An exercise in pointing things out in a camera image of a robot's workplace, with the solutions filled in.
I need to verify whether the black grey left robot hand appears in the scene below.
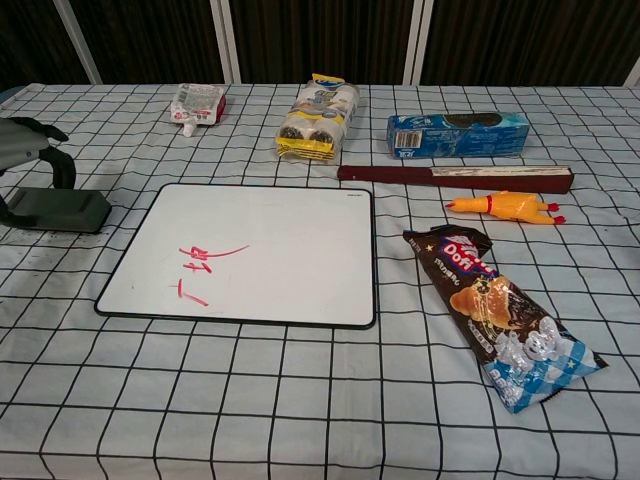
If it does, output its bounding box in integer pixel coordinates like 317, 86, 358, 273
0, 117, 77, 227

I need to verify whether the grey board eraser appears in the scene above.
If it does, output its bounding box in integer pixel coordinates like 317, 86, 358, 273
9, 187, 112, 235

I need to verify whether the white drink pouch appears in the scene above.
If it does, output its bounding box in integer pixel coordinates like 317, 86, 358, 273
169, 82, 229, 140

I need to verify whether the white board with black rim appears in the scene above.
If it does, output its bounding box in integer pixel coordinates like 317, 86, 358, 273
93, 182, 378, 331

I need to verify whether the yellow pack of round cakes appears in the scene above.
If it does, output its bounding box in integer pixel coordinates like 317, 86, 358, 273
274, 73, 361, 162

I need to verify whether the light blue checkered tablecloth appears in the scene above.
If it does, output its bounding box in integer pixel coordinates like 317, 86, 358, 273
0, 82, 640, 480

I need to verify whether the dark red folded fan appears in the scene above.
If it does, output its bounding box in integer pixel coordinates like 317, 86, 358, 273
336, 163, 574, 195

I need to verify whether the blue sandwich cookie box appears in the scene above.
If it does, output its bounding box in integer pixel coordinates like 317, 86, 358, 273
385, 112, 531, 160

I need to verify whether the yellow rubber chicken toy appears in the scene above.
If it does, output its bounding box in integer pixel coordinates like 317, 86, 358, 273
445, 190, 567, 226

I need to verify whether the brown chocolate bread snack bag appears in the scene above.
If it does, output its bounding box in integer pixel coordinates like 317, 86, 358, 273
402, 224, 612, 415

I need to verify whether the black partition panel white frame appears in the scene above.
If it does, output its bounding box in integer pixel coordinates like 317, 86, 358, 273
64, 0, 236, 84
0, 0, 101, 86
214, 0, 426, 85

